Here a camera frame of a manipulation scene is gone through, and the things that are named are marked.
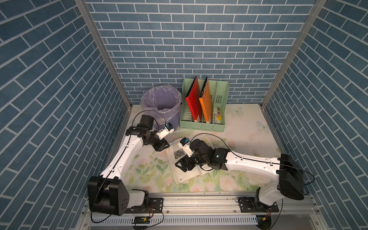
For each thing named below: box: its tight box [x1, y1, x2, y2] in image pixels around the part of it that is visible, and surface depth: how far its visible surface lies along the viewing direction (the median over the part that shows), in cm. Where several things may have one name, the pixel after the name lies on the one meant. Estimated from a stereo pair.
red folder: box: [184, 75, 202, 123], surface depth 89 cm
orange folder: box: [198, 75, 213, 124], surface depth 93 cm
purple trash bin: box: [140, 84, 183, 131], surface depth 95 cm
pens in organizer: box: [214, 106, 222, 124], surface depth 114 cm
